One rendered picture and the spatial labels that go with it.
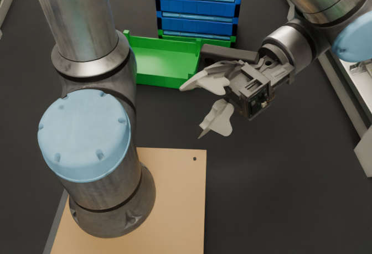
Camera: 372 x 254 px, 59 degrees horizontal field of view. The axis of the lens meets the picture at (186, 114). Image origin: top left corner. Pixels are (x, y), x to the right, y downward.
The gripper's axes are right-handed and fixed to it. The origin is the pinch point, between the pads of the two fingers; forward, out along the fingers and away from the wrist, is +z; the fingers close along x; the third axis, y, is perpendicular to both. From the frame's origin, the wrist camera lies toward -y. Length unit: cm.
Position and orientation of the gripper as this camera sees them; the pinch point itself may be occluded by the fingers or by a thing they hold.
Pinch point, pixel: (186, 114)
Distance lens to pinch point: 59.7
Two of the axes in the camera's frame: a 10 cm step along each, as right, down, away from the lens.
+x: 2.1, 5.7, 7.9
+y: 5.8, 5.8, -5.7
